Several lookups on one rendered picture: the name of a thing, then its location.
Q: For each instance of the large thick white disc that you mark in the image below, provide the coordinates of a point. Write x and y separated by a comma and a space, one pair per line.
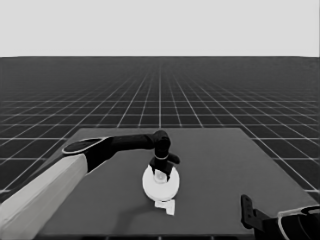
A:
151, 190

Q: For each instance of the small thin white T-shaped piece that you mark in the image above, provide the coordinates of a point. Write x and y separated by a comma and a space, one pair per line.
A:
166, 206

